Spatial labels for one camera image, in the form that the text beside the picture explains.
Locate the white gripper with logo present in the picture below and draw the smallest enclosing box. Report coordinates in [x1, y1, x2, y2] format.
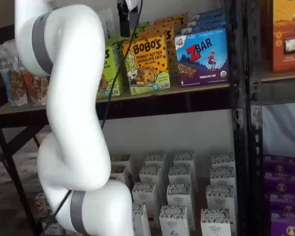
[117, 0, 141, 38]

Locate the orange Bobo's peanut butter box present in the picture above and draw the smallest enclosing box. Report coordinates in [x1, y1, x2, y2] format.
[122, 36, 171, 96]
[161, 12, 188, 28]
[153, 17, 184, 31]
[144, 26, 176, 77]

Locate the blue Zbar chocolate chip box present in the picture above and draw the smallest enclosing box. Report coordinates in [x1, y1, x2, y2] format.
[174, 27, 229, 87]
[186, 14, 225, 28]
[193, 8, 224, 22]
[180, 21, 227, 35]

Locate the black metal shelf unit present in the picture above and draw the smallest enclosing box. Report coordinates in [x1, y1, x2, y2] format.
[0, 0, 251, 236]

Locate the white organic pantry box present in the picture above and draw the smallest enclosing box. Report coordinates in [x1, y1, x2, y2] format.
[145, 153, 167, 170]
[166, 184, 193, 209]
[159, 205, 190, 236]
[209, 167, 236, 189]
[201, 208, 232, 236]
[139, 165, 163, 189]
[174, 152, 195, 170]
[168, 166, 193, 187]
[206, 185, 236, 212]
[211, 153, 236, 170]
[132, 203, 152, 236]
[132, 183, 158, 219]

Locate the white box with brown top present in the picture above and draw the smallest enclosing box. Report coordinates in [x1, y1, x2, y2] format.
[110, 165, 127, 184]
[110, 154, 133, 173]

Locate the large orange snack box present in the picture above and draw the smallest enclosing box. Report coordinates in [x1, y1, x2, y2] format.
[262, 0, 295, 73]

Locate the dark grey metal shelf unit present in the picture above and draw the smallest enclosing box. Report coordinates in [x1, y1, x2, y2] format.
[245, 0, 295, 236]

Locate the purple snack box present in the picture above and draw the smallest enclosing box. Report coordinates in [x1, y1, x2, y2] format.
[264, 154, 295, 175]
[270, 212, 295, 236]
[269, 193, 295, 215]
[264, 172, 295, 195]

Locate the orange purely elizabeth granola bag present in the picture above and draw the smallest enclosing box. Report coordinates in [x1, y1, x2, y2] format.
[3, 39, 51, 106]

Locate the blue purely elizabeth granola bag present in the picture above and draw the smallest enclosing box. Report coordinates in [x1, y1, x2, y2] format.
[0, 45, 28, 107]

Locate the cookie print package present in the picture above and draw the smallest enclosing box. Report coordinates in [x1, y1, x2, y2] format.
[34, 193, 49, 219]

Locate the small white carton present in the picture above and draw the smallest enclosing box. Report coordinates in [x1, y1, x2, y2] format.
[43, 220, 64, 236]

